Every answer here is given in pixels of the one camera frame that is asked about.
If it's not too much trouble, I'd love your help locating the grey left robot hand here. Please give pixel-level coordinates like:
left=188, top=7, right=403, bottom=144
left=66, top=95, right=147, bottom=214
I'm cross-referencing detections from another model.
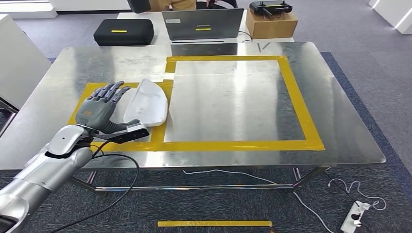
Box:
left=75, top=81, right=141, bottom=134

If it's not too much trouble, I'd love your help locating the white curved plastic part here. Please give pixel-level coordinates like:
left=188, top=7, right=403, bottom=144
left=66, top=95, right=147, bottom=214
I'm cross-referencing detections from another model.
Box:
left=123, top=79, right=169, bottom=128

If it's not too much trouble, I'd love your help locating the steel workbench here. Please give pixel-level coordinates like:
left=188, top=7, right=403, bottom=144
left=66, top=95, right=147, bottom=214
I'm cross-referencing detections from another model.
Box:
left=0, top=42, right=387, bottom=194

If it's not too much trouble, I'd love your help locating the black zip case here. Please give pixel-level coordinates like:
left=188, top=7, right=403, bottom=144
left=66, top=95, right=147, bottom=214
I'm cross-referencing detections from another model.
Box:
left=93, top=18, right=155, bottom=47

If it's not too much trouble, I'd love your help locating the white side cabinet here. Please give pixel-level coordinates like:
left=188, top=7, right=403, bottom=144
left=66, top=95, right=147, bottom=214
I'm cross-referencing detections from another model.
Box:
left=0, top=14, right=52, bottom=111

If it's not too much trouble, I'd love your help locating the black chair back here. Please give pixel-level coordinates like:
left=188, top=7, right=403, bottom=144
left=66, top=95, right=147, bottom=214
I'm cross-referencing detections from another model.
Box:
left=126, top=0, right=152, bottom=15

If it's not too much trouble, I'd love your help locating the white platform block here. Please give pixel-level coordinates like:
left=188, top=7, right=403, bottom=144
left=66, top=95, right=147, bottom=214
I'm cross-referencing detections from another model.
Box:
left=368, top=0, right=412, bottom=35
left=0, top=0, right=58, bottom=19

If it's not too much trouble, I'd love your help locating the person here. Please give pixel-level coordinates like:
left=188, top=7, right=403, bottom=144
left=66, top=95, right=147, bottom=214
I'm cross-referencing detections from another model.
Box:
left=149, top=0, right=198, bottom=12

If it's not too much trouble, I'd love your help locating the grey laptop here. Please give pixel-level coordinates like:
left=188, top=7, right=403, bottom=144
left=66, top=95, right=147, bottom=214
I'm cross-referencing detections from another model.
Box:
left=161, top=8, right=245, bottom=44

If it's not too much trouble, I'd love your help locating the yellow floor tape strip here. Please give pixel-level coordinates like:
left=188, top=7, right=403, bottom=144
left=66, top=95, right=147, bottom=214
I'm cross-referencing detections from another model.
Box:
left=157, top=220, right=273, bottom=228

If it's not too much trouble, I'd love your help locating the brown cardboard box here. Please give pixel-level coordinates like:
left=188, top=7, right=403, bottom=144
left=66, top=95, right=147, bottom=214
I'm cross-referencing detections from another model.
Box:
left=245, top=8, right=299, bottom=40

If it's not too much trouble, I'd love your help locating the black remote controller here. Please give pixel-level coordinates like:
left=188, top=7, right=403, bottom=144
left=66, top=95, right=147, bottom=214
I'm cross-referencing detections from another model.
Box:
left=249, top=0, right=293, bottom=16

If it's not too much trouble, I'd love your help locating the white power strip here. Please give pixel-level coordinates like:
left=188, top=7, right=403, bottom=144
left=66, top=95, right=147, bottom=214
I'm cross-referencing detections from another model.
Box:
left=340, top=200, right=372, bottom=233

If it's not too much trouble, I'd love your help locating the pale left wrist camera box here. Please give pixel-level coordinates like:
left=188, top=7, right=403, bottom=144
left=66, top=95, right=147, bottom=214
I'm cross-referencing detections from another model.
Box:
left=93, top=123, right=151, bottom=145

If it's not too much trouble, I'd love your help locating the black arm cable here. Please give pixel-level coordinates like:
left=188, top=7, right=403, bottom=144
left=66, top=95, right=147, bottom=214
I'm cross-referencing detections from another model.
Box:
left=57, top=144, right=141, bottom=233

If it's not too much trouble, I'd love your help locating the long white floor cable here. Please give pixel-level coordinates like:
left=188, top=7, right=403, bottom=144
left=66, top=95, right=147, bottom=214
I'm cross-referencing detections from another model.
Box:
left=182, top=169, right=336, bottom=233

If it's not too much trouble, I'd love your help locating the black laptop cable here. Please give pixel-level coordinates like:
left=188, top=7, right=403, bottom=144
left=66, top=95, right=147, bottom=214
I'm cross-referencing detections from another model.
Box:
left=238, top=30, right=254, bottom=43

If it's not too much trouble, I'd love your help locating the black floor cable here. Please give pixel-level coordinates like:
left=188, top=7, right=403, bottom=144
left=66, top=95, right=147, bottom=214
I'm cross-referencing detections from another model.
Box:
left=323, top=171, right=359, bottom=207

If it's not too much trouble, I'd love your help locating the coiled white cable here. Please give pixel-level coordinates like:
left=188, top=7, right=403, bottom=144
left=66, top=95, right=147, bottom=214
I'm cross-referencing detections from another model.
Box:
left=327, top=178, right=387, bottom=212

